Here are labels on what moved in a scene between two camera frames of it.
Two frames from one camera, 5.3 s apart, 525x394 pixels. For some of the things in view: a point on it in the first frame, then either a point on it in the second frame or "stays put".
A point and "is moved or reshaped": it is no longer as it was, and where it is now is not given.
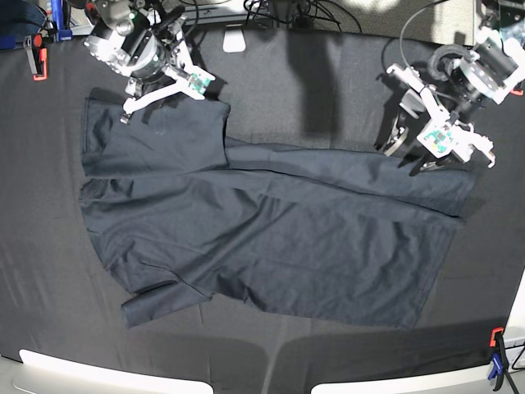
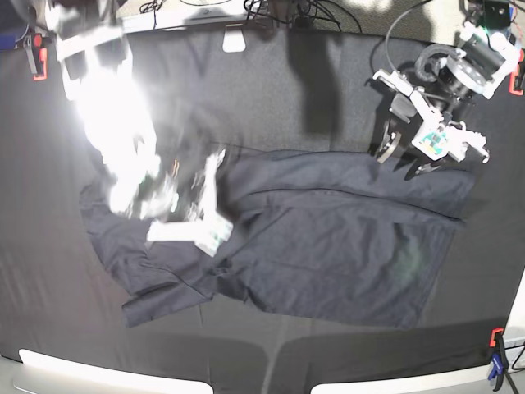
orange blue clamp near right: [499, 363] stays put
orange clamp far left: [38, 56] stays put
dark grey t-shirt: [176, 213] is moved or reshaped
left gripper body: [181, 73] to [210, 229]
